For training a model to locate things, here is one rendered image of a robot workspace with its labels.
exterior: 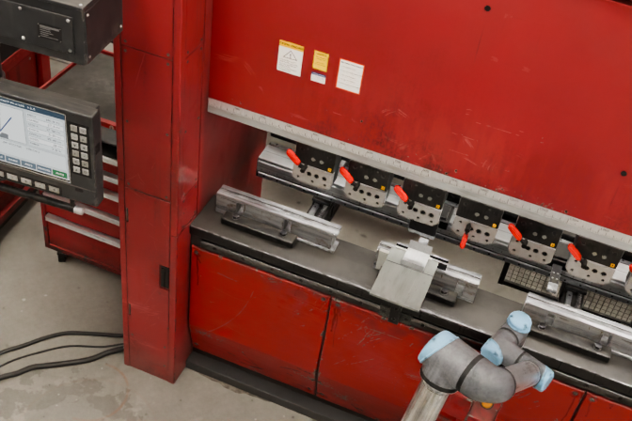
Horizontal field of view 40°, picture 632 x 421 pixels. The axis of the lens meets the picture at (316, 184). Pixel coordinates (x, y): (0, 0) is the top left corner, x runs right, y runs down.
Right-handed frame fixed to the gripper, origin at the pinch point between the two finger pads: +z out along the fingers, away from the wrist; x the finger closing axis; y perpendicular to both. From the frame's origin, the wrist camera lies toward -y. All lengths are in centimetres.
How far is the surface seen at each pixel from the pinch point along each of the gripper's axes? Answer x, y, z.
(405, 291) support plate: 39.1, 10.2, -15.4
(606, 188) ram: -9, 36, -68
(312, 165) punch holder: 86, 26, -40
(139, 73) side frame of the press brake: 141, 4, -72
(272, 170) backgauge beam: 112, 49, -6
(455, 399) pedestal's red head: 10.0, -5.8, 8.3
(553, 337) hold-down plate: -12.7, 26.7, -4.3
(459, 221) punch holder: 31, 30, -37
